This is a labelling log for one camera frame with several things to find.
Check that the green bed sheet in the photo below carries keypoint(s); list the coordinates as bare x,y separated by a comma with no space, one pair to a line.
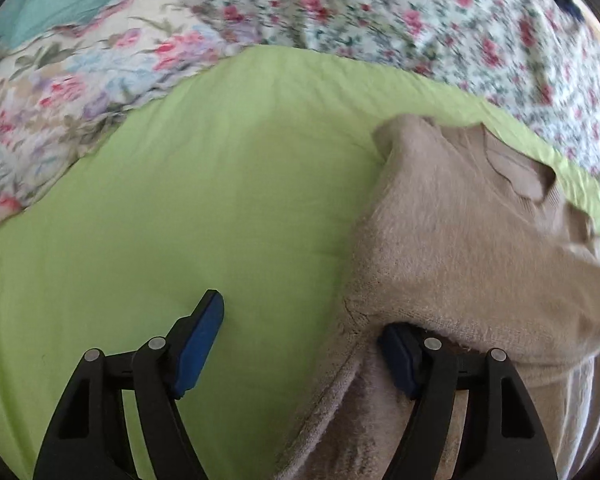
180,185

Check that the beige knit sweater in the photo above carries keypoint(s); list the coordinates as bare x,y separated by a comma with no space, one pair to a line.
455,240

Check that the pastel floral ruffled pillow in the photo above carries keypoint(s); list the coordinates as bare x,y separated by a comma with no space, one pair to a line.
80,85

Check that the white pink floral quilt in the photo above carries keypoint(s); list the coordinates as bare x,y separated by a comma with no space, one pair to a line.
405,10

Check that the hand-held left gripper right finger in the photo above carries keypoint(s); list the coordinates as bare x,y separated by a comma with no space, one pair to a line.
400,355

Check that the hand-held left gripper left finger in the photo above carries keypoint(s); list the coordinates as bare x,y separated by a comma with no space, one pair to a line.
200,345

